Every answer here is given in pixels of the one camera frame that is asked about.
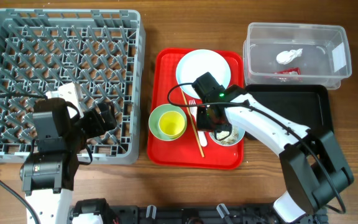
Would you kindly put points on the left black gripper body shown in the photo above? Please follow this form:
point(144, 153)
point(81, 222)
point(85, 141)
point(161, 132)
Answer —
point(91, 125)

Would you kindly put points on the yellow plastic cup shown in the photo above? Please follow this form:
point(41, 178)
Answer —
point(172, 124)

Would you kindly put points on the grey plastic dishwasher rack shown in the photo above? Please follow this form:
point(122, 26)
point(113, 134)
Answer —
point(100, 50)

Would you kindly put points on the light blue small bowl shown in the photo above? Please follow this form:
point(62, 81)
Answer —
point(226, 138)

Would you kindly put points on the green plastic bowl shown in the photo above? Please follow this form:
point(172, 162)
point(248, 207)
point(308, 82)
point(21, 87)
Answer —
point(155, 116)

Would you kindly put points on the red snack wrapper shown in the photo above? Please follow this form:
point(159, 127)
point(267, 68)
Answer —
point(288, 73)

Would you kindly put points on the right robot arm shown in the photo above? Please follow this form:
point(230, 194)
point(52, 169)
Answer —
point(313, 164)

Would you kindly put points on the white plastic fork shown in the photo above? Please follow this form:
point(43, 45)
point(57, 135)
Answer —
point(201, 135)

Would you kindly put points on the single wooden chopstick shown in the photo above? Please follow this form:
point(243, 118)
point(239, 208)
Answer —
point(193, 125)

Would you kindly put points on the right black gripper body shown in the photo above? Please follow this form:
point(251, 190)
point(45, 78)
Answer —
point(205, 122)

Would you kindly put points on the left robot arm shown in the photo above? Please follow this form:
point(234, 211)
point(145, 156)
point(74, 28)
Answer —
point(48, 173)

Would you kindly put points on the white tissue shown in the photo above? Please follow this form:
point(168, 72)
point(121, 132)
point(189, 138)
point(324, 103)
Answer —
point(286, 57)

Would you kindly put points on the clear plastic bin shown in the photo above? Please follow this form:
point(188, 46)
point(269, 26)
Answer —
point(326, 57)

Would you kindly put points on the black rectangular tray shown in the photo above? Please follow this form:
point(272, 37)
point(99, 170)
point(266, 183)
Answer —
point(303, 104)

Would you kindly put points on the light blue round plate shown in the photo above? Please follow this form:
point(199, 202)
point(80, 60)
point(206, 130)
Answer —
point(198, 62)

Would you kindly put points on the red plastic serving tray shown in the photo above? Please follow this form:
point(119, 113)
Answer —
point(184, 151)

